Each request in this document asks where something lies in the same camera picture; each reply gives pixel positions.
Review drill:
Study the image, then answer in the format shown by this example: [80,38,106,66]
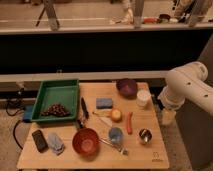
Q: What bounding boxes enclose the small metal cup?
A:
[139,129,152,145]

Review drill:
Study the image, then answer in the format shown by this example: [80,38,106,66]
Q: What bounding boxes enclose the light blue cup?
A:
[108,127,123,144]

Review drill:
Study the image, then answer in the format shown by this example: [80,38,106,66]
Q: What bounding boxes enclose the crumpled blue cloth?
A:
[47,133,65,155]

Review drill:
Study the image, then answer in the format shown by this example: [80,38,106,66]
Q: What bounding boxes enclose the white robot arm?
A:
[157,61,213,125]

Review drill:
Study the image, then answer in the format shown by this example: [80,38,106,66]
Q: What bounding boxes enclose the yellow round fruit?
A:
[110,109,122,122]

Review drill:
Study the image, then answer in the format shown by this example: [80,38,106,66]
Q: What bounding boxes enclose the blue power box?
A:
[22,105,33,123]

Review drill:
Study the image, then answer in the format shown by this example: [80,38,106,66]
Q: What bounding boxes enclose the black cable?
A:
[5,88,25,150]

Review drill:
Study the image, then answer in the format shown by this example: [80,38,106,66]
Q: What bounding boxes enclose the wooden spatula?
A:
[92,111,113,127]

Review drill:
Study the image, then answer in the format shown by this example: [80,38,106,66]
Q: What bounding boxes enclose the purple bowl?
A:
[116,78,138,98]

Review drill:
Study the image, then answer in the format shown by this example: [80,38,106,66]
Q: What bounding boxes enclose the metal spoon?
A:
[99,138,128,155]

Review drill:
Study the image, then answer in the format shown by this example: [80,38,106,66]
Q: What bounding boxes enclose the green plastic tray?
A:
[31,79,79,123]

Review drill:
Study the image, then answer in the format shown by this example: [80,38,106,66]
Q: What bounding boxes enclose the black rectangular phone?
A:
[32,130,48,153]

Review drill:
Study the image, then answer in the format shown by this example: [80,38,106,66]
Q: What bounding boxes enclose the blue sponge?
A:
[96,98,113,109]

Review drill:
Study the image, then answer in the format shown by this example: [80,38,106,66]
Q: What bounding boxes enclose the white plastic cup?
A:
[137,90,151,108]

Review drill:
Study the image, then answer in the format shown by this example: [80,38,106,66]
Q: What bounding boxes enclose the orange-red bowl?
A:
[72,128,99,156]

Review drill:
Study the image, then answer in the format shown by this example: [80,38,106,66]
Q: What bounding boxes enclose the red chili pepper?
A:
[126,112,133,135]

